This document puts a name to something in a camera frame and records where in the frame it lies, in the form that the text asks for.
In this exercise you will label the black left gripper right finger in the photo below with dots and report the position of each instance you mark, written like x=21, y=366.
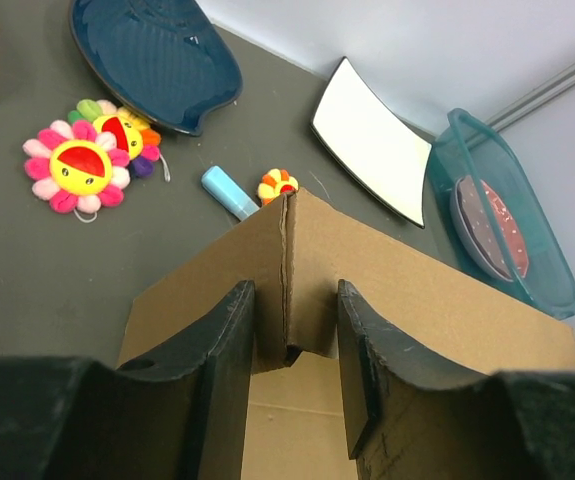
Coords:
x=411, y=413

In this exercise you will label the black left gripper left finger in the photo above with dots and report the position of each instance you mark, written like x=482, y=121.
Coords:
x=177, y=411

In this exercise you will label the brown cardboard box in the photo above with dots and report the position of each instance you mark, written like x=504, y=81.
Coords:
x=296, y=250

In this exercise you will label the teal plastic bin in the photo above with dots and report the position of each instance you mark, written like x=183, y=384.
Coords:
x=470, y=147

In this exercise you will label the pink dotted plate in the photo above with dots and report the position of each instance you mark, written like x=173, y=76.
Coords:
x=488, y=230

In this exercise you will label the blue chalk stick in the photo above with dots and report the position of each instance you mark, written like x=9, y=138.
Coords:
x=228, y=193

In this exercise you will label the orange flower plush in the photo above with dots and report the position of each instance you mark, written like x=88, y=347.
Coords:
x=275, y=183

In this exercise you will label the white square plate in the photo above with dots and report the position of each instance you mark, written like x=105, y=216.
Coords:
x=372, y=144

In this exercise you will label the rainbow flower plush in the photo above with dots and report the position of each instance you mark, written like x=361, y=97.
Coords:
x=133, y=134

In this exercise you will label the dark blue ceramic bowl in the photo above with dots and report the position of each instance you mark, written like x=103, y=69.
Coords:
x=163, y=59

